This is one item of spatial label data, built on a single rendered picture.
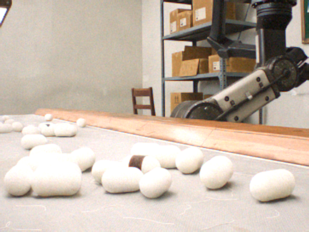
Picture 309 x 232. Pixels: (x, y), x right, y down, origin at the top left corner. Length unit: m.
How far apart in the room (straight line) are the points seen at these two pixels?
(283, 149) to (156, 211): 0.20
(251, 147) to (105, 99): 4.94
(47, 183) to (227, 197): 0.12
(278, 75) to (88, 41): 4.40
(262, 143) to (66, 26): 4.95
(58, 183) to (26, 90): 4.87
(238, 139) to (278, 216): 0.25
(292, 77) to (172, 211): 0.93
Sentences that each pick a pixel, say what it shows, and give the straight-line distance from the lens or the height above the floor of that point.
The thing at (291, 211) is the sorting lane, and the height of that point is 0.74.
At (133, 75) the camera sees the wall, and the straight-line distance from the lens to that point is 5.48.
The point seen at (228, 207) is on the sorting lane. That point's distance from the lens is 0.23.
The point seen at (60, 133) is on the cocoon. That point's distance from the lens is 0.64.
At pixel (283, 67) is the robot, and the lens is 1.10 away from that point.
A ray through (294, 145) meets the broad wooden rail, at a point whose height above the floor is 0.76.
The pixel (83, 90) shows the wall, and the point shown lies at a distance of 5.24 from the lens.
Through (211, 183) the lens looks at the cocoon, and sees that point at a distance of 0.27.
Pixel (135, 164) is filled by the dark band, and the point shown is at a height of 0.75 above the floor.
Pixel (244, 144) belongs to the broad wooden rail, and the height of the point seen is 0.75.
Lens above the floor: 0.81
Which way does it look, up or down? 3 degrees down
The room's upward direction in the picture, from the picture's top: 1 degrees counter-clockwise
